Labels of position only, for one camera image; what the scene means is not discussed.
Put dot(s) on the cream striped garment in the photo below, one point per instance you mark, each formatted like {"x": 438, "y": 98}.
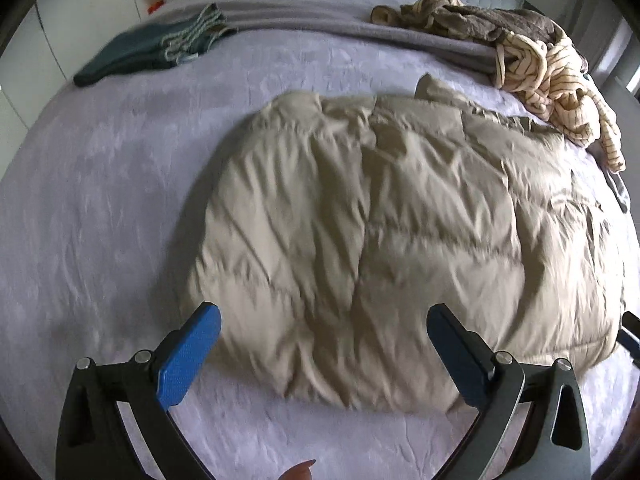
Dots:
{"x": 565, "y": 90}

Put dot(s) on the beige puffer jacket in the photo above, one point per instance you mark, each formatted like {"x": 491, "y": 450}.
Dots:
{"x": 375, "y": 235}

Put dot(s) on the dark teal folded garment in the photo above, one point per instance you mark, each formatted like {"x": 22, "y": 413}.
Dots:
{"x": 130, "y": 55}

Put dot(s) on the person's left hand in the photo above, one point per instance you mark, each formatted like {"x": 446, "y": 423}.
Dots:
{"x": 299, "y": 471}

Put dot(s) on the small orange object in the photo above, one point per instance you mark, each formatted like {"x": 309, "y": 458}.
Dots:
{"x": 155, "y": 6}

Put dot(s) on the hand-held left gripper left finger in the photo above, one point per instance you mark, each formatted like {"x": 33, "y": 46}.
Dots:
{"x": 187, "y": 355}

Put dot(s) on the white cabinet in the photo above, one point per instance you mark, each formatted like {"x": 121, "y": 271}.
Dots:
{"x": 50, "y": 35}

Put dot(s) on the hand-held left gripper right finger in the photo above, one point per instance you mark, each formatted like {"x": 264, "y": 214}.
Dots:
{"x": 460, "y": 360}

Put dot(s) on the brown fleece garment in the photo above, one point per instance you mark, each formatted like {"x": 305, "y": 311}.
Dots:
{"x": 475, "y": 20}

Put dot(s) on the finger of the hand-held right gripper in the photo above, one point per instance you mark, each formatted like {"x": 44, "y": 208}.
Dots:
{"x": 631, "y": 332}

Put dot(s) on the grey blanket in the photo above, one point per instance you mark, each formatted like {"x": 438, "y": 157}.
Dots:
{"x": 325, "y": 15}

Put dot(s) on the lilac bedspread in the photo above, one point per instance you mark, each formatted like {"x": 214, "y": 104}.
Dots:
{"x": 100, "y": 185}

